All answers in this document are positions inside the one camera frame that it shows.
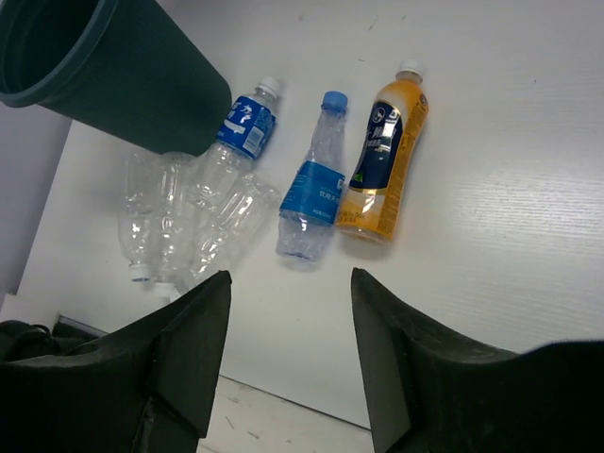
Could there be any clear bottle dark blue label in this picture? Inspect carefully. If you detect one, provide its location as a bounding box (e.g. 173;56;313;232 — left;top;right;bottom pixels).
186;76;281;208

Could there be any orange juice bottle white cap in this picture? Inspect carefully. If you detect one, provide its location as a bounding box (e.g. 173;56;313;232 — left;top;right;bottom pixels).
336;59;429;243

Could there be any clear bottle blue cap label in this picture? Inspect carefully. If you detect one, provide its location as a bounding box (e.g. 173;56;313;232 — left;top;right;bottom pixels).
276;91;348;265

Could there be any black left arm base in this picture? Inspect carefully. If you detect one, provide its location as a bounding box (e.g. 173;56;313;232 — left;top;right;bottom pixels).
1;320;99;362

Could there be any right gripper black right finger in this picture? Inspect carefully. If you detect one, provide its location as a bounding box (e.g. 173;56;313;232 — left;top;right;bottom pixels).
351;268;603;452

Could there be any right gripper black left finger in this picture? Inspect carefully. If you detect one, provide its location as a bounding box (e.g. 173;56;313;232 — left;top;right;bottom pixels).
1;271;231;452

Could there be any dark green plastic bin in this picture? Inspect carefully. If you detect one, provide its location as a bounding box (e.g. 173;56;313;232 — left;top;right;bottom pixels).
1;1;231;156

